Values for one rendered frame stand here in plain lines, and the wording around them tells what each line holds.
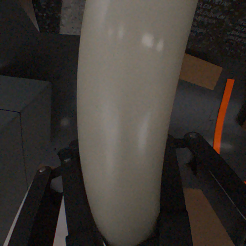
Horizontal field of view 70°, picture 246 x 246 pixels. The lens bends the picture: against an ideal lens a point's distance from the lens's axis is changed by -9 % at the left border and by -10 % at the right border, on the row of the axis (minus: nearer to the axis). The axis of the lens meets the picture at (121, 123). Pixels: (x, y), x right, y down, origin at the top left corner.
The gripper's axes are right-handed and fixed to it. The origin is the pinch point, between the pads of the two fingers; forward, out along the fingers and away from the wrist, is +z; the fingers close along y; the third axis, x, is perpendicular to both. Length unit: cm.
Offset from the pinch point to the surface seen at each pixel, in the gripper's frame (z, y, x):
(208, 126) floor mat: 80, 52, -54
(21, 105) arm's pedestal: 52, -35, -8
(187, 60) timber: 68, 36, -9
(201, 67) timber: 68, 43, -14
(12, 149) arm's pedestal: 40, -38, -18
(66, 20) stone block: 22.6, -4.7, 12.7
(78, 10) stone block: 20.4, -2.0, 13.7
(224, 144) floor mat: 79, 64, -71
